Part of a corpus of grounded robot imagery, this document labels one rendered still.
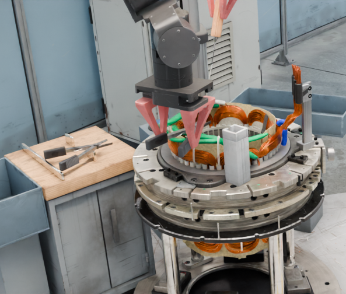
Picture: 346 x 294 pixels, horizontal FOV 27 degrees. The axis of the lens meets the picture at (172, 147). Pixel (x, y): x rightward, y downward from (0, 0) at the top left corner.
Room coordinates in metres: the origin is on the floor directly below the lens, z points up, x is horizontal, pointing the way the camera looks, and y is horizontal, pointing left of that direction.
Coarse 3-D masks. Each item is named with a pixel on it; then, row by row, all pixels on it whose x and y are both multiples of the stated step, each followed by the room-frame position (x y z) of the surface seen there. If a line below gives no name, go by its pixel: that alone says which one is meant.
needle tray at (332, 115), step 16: (240, 96) 1.48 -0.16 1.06; (256, 96) 1.50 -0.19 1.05; (272, 96) 1.48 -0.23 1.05; (288, 96) 1.46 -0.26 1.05; (320, 96) 1.43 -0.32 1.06; (336, 96) 1.41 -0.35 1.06; (272, 112) 1.37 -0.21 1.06; (288, 112) 1.35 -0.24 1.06; (320, 112) 1.43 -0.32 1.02; (336, 112) 1.41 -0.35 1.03; (320, 128) 1.32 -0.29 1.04; (336, 128) 1.30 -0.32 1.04; (320, 208) 1.40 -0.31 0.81; (304, 224) 1.35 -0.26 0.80
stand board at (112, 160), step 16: (96, 128) 1.36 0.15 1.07; (48, 144) 1.31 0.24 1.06; (64, 144) 1.30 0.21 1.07; (80, 144) 1.29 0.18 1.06; (16, 160) 1.25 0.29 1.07; (32, 160) 1.24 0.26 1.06; (48, 160) 1.23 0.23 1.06; (80, 160) 1.22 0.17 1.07; (112, 160) 1.20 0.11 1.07; (128, 160) 1.20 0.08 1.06; (32, 176) 1.17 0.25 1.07; (48, 176) 1.17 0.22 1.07; (64, 176) 1.16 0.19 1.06; (80, 176) 1.15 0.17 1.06; (96, 176) 1.17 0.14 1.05; (112, 176) 1.18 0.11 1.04; (48, 192) 1.12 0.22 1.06; (64, 192) 1.13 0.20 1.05
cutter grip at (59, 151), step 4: (56, 148) 1.22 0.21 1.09; (60, 148) 1.22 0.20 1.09; (64, 148) 1.22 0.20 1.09; (44, 152) 1.21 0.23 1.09; (48, 152) 1.21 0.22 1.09; (52, 152) 1.21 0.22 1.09; (56, 152) 1.21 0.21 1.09; (60, 152) 1.21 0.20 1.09; (64, 152) 1.22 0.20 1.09; (44, 156) 1.21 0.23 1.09; (48, 156) 1.21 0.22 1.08; (52, 156) 1.21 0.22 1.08; (56, 156) 1.21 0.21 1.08
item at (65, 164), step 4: (72, 156) 1.17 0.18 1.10; (76, 156) 1.17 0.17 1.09; (64, 160) 1.16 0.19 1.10; (68, 160) 1.16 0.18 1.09; (72, 160) 1.17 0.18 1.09; (76, 160) 1.17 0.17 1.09; (60, 164) 1.15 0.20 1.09; (64, 164) 1.15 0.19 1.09; (68, 164) 1.16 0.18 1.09; (72, 164) 1.17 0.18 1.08; (60, 168) 1.15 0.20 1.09; (64, 168) 1.15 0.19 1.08; (68, 168) 1.16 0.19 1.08
